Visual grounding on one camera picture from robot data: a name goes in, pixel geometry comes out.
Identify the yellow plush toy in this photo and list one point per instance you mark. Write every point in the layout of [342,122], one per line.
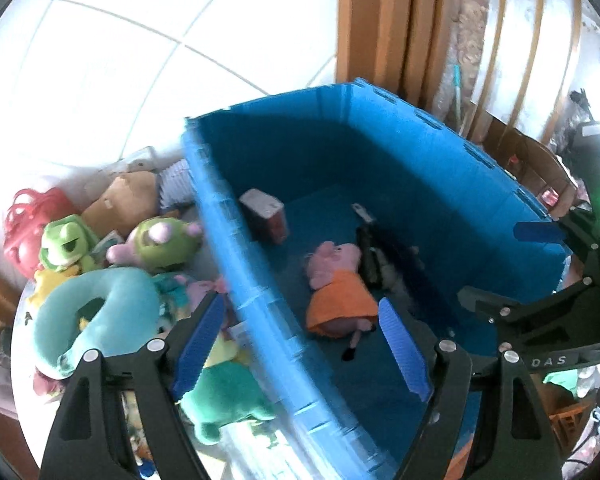
[49,284]

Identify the wooden door frame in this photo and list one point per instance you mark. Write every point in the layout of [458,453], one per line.
[375,20]

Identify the teal stick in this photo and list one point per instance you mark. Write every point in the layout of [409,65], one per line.
[459,95]

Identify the black toy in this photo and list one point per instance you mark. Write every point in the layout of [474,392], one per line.
[380,255]

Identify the brown plush toy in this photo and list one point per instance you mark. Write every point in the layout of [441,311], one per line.
[125,196]

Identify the orange wooden stool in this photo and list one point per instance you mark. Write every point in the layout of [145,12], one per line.
[572,420]

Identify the green monster plush pink horns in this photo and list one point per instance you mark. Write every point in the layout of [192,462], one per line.
[155,245]

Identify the blue plastic crate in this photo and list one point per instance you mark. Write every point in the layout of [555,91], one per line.
[405,170]

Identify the blue white striped plush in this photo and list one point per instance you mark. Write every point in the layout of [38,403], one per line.
[176,182]

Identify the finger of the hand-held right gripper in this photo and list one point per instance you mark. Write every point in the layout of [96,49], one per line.
[537,231]
[530,312]

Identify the small red white box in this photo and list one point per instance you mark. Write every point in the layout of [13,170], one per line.
[265,215]

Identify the pink pig plush orange dress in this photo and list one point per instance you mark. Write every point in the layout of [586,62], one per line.
[340,305]

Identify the red mesh toy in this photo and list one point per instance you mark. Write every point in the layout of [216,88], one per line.
[24,242]

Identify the green frog plush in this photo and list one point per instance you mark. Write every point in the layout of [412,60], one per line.
[66,240]

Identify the small pink plush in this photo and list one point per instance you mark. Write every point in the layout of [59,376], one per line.
[200,290]

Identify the green dinosaur plush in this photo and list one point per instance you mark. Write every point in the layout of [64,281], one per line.
[225,396]

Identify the teal neck pillow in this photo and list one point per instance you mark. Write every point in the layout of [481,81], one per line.
[125,301]

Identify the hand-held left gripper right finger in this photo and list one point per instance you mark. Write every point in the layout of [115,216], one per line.
[404,352]

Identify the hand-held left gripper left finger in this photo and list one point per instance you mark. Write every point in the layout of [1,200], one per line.
[196,347]

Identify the brown cardboard box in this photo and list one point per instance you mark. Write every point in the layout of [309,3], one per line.
[525,160]

